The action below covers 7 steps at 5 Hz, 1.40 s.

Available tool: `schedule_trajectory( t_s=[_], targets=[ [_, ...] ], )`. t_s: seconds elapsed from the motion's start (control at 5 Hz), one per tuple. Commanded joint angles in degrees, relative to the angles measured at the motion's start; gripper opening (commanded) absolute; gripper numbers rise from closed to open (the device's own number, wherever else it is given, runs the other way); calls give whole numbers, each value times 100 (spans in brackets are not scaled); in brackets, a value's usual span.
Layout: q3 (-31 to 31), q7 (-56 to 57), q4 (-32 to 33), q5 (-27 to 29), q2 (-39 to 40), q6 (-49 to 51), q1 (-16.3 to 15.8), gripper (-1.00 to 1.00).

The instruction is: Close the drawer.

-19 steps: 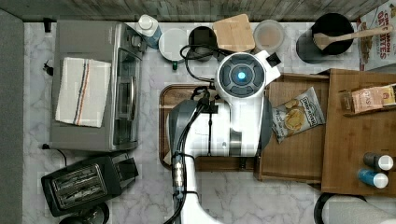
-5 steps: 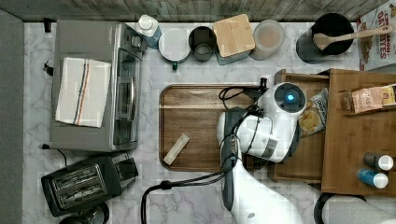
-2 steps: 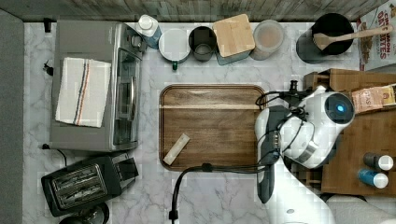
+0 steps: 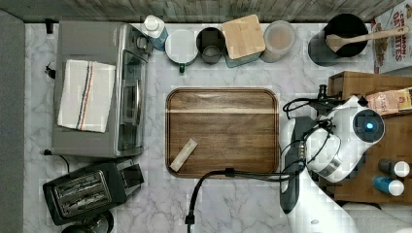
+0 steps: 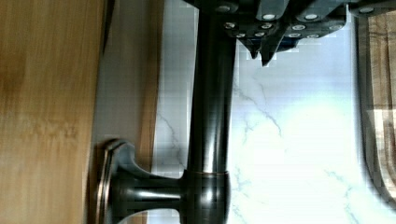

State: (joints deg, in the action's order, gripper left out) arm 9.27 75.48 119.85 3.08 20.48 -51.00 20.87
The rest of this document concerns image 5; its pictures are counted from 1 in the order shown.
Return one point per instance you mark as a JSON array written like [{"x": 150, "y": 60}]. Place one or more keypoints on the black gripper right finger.
[{"x": 299, "y": 19}]

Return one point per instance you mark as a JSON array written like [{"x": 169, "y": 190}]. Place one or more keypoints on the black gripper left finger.
[{"x": 256, "y": 23}]

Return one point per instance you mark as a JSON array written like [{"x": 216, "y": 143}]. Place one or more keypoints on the wooden drawer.
[{"x": 74, "y": 75}]

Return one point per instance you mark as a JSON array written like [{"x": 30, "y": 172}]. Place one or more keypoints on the dark metal drawer handle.
[{"x": 202, "y": 195}]

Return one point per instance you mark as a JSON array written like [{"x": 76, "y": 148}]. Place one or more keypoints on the wooden cutting board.
[{"x": 376, "y": 57}]

